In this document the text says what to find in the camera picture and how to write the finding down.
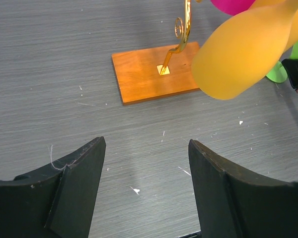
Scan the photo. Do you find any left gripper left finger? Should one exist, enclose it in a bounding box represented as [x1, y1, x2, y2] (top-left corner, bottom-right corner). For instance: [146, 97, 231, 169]
[0, 137, 106, 238]

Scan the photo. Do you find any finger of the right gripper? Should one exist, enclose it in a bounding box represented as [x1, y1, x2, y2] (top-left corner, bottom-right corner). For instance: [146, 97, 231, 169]
[282, 59, 298, 93]

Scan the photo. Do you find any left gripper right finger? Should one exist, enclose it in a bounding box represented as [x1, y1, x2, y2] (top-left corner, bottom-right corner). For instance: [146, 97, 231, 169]
[188, 140, 298, 238]

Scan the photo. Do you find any green plastic wine glass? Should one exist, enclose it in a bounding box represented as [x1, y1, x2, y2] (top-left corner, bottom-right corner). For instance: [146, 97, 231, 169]
[266, 42, 298, 83]

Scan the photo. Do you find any yellow wine glass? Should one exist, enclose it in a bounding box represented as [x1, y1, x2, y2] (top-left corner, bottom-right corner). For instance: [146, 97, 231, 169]
[249, 0, 298, 51]
[192, 0, 298, 100]

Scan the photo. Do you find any magenta plastic wine glass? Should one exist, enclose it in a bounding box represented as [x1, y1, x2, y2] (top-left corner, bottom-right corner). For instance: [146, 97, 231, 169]
[210, 0, 255, 16]

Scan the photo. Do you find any gold wire wine glass rack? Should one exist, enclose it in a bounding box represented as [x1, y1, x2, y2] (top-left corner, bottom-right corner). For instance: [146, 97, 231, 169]
[112, 0, 199, 105]

